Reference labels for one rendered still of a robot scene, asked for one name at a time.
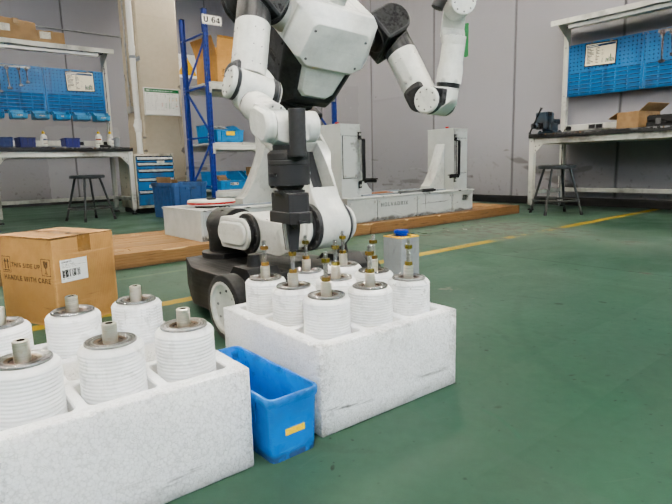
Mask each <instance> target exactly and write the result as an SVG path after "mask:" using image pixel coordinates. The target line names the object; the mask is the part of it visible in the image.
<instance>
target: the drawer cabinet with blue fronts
mask: <svg viewBox="0 0 672 504"><path fill-rule="evenodd" d="M118 161H119V172H120V183H121V194H122V196H130V184H129V173H128V164H127V163H126V162H125V161H124V160H123V159H122V158H121V157H118ZM133 164H134V176H135V187H136V199H137V210H136V211H135V213H152V212H155V206H154V198H153V189H152V187H151V183H153V182H157V180H156V177H170V178H171V179H175V171H174V158H173V154H133ZM130 197H131V196H130ZM122 205H123V207H125V211H126V212H132V213H134V211H133V210H132V207H131V200H123V199H122Z"/></svg>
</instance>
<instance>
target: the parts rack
mask: <svg viewBox="0 0 672 504"><path fill-rule="evenodd" d="M200 13H202V14H207V8H203V7H202V8H200ZM201 29H202V32H201V33H200V34H198V35H195V36H193V37H191V38H189V39H186V37H185V23H184V19H179V34H180V48H181V63H182V77H183V91H184V106H185V120H186V134H187V149H188V163H189V177H190V181H196V180H197V178H198V176H199V174H200V171H201V169H202V167H203V164H204V162H205V159H206V157H207V154H208V152H209V156H210V172H211V186H210V185H206V187H211V188H212V190H206V196H208V195H212V198H222V197H237V196H238V195H239V194H240V192H241V191H242V189H232V190H217V173H216V157H215V154H216V152H220V151H256V147H255V143H247V142H215V141H214V124H213V108H212V97H224V96H223V94H222V83H223V82H218V81H211V75H210V59H209V42H208V26H207V24H203V23H202V16H201ZM199 36H202V44H201V47H200V50H199V53H198V56H197V59H196V62H195V64H194V67H193V70H192V73H191V76H190V79H189V81H188V67H187V52H186V42H188V41H190V40H192V39H194V38H197V37H199ZM202 48H203V61H204V77H205V83H202V84H199V85H195V86H192V87H189V86H190V83H191V80H192V77H193V74H194V71H195V68H196V65H197V62H198V59H199V56H200V54H201V51H202ZM190 95H196V96H206V108H207V124H208V125H207V124H206V122H205V120H204V119H203V117H202V115H201V114H200V112H199V110H198V109H197V107H196V105H195V104H194V102H193V100H192V99H191V97H190ZM190 101H191V103H192V105H193V106H194V108H195V110H196V111H197V113H198V115H199V116H200V118H201V120H202V121H203V123H204V125H205V127H206V128H207V130H208V136H205V137H197V138H192V125H191V111H190ZM331 108H332V124H335V122H337V104H336V98H335V99H334V100H333V101H332V102H331ZM205 138H208V140H209V143H203V144H193V140H196V139H205ZM193 146H198V147H193ZM193 152H206V153H205V156H204V158H203V161H202V163H201V166H200V168H199V170H198V173H197V175H196V177H195V170H194V155H193Z"/></svg>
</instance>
